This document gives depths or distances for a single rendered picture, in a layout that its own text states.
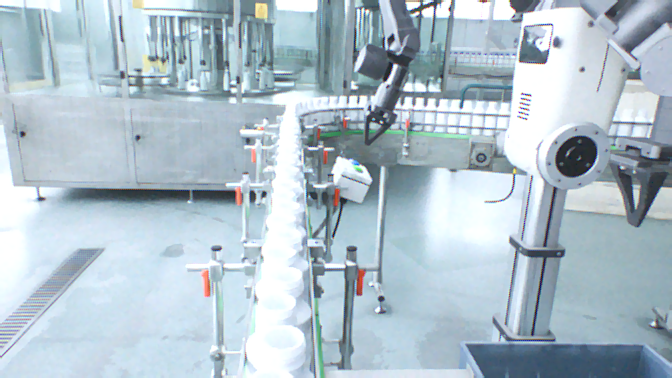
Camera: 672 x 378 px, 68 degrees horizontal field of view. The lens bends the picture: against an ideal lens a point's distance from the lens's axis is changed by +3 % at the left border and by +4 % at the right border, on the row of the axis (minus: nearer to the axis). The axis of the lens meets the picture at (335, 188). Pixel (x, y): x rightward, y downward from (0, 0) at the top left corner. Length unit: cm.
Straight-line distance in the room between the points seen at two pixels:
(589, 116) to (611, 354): 52
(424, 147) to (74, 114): 302
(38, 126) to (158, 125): 93
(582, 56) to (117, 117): 383
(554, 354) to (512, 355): 7
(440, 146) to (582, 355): 177
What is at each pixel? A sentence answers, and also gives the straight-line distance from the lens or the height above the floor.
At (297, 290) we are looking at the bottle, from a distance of 54.
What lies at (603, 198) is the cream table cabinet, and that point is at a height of 14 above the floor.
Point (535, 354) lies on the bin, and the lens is 92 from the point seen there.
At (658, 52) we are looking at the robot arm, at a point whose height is 141.
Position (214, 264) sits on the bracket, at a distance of 75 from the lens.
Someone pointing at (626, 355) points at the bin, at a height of 93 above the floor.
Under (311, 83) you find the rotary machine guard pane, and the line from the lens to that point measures 423.
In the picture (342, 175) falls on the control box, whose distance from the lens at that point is 119.
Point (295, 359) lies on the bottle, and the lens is 43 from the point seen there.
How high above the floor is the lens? 141
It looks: 16 degrees down
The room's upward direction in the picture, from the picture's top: 2 degrees clockwise
